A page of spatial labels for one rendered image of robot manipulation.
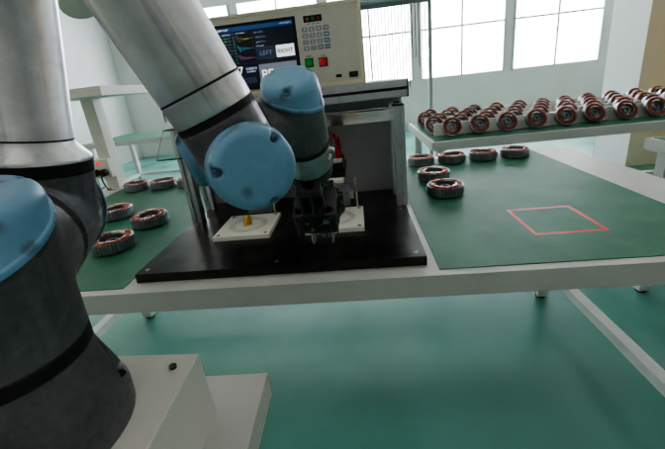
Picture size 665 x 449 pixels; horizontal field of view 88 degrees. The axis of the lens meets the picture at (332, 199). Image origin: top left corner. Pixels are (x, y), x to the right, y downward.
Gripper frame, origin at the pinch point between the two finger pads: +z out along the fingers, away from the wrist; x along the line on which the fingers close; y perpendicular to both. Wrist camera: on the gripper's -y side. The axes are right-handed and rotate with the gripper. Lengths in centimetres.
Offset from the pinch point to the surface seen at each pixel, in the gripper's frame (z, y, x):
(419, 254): 6.7, 2.8, 18.6
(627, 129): 76, -111, 148
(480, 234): 14.0, -6.4, 34.6
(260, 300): 9.3, 10.5, -14.8
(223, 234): 13.6, -9.9, -29.3
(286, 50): -15, -49, -10
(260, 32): -19, -51, -17
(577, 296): 86, -23, 91
